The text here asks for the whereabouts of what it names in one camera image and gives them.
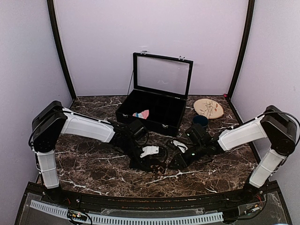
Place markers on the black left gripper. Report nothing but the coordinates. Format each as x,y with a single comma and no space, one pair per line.
145,162

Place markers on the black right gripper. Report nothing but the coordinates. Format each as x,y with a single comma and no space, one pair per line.
183,162

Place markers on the pink teal patterned sock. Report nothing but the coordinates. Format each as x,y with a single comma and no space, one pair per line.
143,115

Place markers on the brown argyle sock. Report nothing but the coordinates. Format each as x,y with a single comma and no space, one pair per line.
158,169

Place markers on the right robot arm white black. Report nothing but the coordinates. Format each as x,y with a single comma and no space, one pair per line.
278,127

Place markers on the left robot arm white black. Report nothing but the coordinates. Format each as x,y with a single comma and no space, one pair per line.
55,120

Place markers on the dark blue mug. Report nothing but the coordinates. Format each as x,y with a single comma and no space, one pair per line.
201,120

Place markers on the black display case glass lid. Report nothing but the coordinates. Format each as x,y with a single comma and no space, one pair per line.
160,85

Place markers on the small circuit board with leds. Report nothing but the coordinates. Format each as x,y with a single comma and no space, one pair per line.
76,216

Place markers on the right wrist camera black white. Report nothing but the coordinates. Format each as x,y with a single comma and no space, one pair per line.
197,135

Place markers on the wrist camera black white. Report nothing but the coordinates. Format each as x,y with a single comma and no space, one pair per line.
197,135
140,136

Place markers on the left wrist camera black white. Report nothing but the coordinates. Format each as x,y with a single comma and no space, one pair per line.
140,136

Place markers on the white slotted cable duct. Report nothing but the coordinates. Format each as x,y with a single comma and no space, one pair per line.
125,217

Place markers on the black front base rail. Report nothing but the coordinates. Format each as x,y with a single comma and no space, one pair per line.
266,208

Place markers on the black right frame post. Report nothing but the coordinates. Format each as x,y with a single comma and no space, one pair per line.
242,50

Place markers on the black frame post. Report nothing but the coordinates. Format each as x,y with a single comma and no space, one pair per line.
242,50
59,48

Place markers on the black left frame post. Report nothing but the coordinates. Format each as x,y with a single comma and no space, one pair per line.
59,48

